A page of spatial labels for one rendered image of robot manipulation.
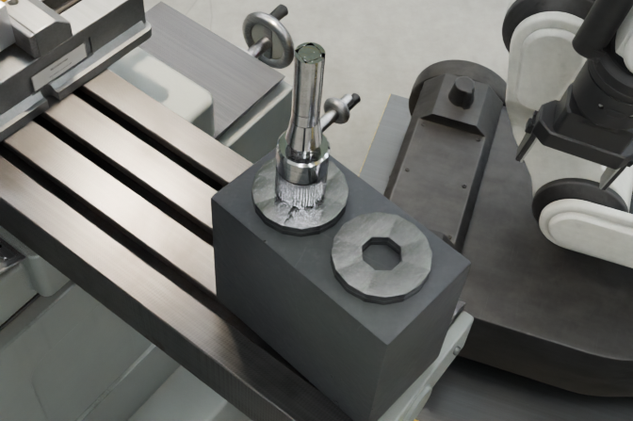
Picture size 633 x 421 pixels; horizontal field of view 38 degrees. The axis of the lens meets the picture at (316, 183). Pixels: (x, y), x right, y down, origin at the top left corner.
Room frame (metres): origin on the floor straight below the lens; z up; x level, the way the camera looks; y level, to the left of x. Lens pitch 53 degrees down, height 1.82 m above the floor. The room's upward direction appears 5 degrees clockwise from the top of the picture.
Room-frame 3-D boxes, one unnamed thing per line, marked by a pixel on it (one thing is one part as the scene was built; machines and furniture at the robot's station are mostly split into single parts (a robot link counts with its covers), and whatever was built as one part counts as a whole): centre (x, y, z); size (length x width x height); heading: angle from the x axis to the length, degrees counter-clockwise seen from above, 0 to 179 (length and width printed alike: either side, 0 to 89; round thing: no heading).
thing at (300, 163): (0.52, 0.01, 1.19); 0.05 x 0.05 x 0.01
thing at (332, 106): (1.14, 0.00, 0.51); 0.22 x 0.06 x 0.06; 147
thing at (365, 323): (0.49, -0.02, 1.03); 0.22 x 0.12 x 0.20; 51
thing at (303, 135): (0.52, 0.01, 1.25); 0.03 x 0.03 x 0.11
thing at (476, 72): (1.23, -0.26, 0.50); 0.20 x 0.05 x 0.20; 76
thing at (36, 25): (0.83, 0.38, 1.02); 0.12 x 0.06 x 0.04; 54
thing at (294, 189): (0.52, 0.01, 1.16); 0.05 x 0.05 x 0.06
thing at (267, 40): (1.20, 0.13, 0.63); 0.16 x 0.12 x 0.12; 147
